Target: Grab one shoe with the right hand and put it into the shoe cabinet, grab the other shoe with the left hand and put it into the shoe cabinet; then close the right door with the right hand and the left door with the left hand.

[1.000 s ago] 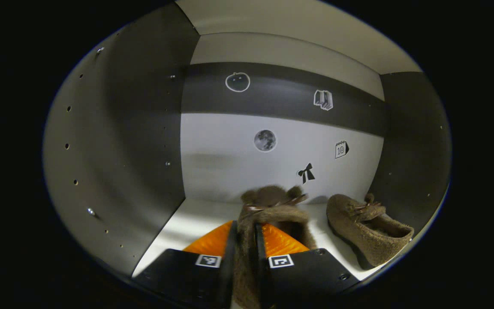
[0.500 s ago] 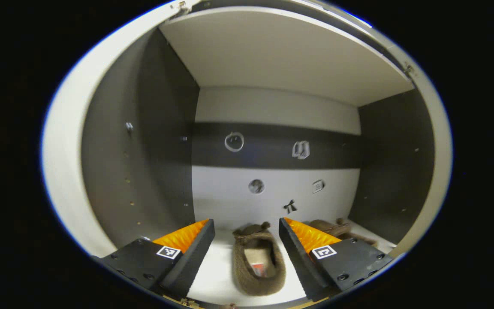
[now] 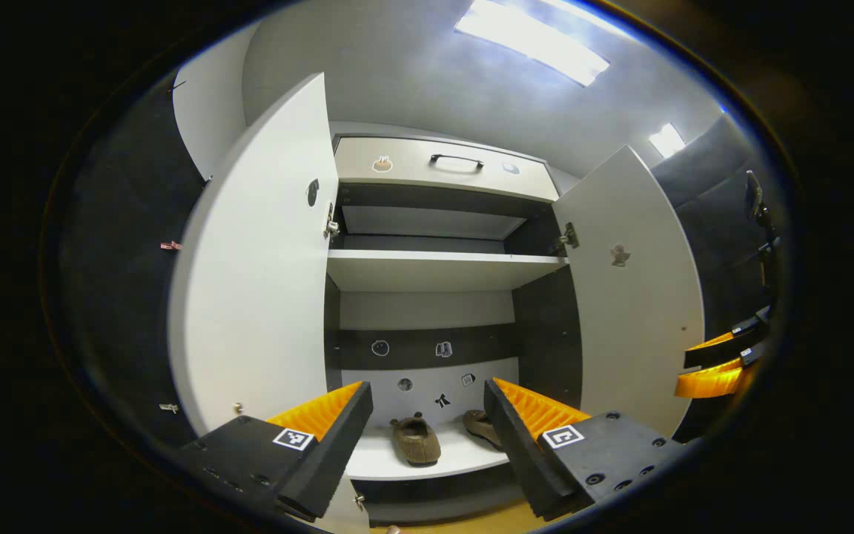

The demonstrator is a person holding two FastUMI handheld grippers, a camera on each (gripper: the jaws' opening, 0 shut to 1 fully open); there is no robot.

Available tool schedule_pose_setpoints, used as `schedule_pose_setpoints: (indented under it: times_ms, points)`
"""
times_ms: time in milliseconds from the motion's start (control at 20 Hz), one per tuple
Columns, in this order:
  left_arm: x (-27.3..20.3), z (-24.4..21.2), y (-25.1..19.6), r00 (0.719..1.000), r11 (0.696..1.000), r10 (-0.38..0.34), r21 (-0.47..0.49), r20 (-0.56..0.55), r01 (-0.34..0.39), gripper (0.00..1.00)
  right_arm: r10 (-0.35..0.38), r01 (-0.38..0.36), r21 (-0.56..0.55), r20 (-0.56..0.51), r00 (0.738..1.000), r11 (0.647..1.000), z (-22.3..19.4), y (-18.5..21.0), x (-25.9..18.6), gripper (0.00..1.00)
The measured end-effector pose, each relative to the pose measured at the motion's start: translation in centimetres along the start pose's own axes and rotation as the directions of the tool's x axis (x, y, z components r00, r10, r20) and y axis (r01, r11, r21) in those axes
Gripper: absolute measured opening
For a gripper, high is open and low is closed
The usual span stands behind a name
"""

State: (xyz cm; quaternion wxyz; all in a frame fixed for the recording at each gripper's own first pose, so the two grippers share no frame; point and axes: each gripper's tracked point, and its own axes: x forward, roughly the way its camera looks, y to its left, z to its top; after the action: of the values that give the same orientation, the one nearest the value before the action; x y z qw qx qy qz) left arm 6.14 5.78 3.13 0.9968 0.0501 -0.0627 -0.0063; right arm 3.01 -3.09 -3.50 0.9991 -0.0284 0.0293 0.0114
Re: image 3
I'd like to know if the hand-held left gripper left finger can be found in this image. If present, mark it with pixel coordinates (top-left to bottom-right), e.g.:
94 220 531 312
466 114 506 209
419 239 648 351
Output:
175 381 374 520

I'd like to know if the white cabinet shelf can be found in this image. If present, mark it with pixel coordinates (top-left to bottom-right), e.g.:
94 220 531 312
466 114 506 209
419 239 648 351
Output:
327 248 569 292

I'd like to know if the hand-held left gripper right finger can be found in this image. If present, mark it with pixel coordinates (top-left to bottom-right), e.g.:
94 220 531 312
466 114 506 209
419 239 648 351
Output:
483 378 691 522

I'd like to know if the large ceiling light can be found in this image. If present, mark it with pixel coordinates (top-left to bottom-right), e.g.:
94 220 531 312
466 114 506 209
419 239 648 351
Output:
454 0 611 88

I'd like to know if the brown shoe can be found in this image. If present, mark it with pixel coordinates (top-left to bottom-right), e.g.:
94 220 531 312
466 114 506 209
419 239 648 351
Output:
389 412 443 467
462 409 506 451

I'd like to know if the small ceiling light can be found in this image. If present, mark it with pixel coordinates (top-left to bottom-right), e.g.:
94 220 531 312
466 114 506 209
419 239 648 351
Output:
648 122 687 159

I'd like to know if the black drawer handle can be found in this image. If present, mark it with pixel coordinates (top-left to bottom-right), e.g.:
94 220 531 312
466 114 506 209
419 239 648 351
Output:
429 154 485 171

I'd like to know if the white cabinet door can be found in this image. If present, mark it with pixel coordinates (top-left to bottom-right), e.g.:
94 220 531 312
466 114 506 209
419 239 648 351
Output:
552 145 706 438
168 72 370 534

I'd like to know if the white shoe cabinet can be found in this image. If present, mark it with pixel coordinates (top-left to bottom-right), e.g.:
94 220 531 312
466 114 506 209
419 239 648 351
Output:
323 132 583 527

